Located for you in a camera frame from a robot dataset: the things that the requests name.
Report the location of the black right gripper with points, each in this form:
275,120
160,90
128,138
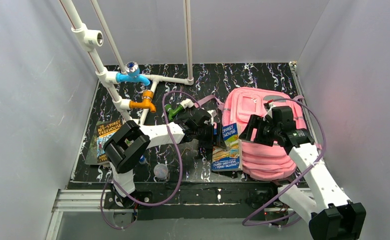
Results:
252,129

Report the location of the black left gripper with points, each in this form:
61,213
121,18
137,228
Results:
211,134

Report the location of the blue Treehouse book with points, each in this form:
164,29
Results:
227,153

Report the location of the pink student backpack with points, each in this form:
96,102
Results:
260,162

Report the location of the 104-Storey Treehouse book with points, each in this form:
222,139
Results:
103,131

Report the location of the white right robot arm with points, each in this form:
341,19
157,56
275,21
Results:
314,195

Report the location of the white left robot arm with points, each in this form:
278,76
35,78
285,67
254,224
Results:
127,145

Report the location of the clear plastic cup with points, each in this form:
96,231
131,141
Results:
161,172

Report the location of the small blue capped bottle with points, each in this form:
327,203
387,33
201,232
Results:
142,160

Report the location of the orange plastic tap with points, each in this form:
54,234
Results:
146,102

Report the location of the blue plastic tap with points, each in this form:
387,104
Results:
132,75

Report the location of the black front mounting rail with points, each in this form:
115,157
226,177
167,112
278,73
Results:
192,200

